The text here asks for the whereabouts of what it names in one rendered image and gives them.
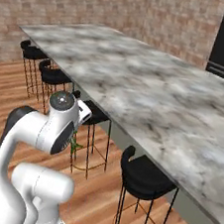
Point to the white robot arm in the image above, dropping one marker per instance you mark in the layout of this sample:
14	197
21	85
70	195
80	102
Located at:
17	191

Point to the black bar stool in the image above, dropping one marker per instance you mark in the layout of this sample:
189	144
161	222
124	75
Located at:
32	53
53	75
97	115
143	179

